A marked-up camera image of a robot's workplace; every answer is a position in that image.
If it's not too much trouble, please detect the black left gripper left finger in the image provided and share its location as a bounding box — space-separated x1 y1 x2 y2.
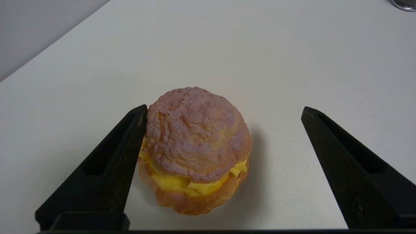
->
35 104 148 230

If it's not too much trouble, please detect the pink topped cream puff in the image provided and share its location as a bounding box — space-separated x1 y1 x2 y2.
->
138 86 253 216

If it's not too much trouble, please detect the small grey metal knob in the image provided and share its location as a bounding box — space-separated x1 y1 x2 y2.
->
390 0 416 12

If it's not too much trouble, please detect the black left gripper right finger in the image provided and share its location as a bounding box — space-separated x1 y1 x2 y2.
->
301 107 416 229

